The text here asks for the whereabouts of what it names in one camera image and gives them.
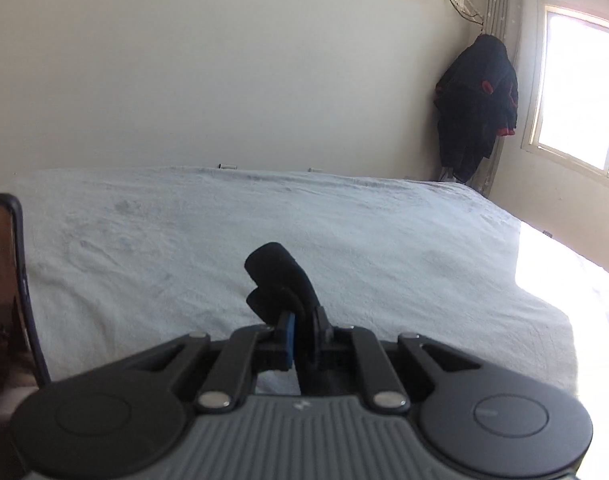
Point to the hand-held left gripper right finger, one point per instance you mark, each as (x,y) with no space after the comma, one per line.
(325,332)

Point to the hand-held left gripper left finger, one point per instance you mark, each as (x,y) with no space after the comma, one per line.
(287,341)

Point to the beige sweatshirt with black sleeves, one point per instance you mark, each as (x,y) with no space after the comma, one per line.
(279,267)

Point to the bed with grey sheet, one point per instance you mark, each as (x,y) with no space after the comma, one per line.
(234,240)

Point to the dark hanging coat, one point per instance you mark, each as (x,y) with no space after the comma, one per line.
(477,105)

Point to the smartphone with dark case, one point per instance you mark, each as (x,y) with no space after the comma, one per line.
(4,285)

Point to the window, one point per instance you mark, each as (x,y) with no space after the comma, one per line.
(584,90)

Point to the grey patterned curtain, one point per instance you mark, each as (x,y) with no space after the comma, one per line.
(504,5)

